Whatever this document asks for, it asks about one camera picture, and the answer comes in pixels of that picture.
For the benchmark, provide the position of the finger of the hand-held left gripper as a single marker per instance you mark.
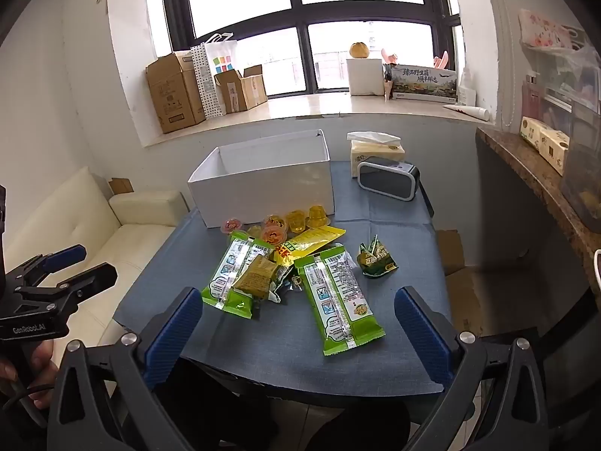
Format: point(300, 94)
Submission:
point(96, 278)
point(65, 256)

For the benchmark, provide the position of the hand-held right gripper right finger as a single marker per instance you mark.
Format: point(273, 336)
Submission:
point(422, 338)

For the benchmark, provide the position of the large green snack packet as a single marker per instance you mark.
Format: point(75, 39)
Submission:
point(225, 282)
point(338, 300)

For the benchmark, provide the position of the long printed box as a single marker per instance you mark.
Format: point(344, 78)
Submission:
point(422, 84)

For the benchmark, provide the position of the white foam box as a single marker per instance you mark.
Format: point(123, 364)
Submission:
point(365, 77)

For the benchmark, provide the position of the small brown snack packet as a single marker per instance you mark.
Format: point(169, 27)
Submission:
point(256, 278)

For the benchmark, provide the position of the small dark green packet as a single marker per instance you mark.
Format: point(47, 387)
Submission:
point(284, 279)

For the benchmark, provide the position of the pile of jelly cups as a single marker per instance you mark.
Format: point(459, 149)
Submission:
point(296, 221)

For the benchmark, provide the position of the pink toy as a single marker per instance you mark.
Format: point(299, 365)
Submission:
point(388, 58)

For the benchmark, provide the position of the white bottle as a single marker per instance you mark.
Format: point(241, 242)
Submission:
point(467, 91)

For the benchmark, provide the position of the white cardboard box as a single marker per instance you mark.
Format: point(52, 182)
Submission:
point(263, 192)

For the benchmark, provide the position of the tall brown cardboard box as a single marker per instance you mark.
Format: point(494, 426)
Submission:
point(173, 94)

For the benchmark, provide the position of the dotted paper bag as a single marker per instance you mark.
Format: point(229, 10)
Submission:
point(211, 80)

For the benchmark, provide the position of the person's left hand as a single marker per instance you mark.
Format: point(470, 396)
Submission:
point(44, 354)

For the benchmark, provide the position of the cream leather sofa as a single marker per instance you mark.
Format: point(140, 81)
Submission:
point(141, 239)

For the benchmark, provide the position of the green triangular snack packet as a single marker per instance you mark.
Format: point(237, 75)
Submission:
point(378, 258)

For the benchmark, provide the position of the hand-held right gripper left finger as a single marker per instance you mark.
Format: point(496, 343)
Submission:
point(173, 333)

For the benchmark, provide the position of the grey table clock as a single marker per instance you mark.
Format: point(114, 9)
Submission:
point(387, 178)

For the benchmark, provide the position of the brown stone counter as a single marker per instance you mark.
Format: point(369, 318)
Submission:
point(530, 169)

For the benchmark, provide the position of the white tube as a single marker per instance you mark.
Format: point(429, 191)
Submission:
point(469, 112)

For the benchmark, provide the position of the open brown cardboard box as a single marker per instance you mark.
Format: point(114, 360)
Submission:
point(239, 91)

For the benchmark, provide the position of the white printed plastic bag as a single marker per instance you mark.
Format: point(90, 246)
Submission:
point(549, 30)

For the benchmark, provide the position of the blue tablecloth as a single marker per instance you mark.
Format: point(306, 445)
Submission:
point(263, 352)

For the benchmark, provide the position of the cream and green carton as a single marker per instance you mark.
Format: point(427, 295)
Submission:
point(554, 150)
point(533, 130)

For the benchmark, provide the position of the small cardboard piece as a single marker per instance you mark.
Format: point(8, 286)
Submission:
point(121, 186)

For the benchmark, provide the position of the black window frame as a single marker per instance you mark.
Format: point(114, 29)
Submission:
point(300, 16)

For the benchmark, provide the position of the tissue box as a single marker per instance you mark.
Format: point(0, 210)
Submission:
point(375, 152)

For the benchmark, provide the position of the yellow snack packet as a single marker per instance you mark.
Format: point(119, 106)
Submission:
point(314, 239)

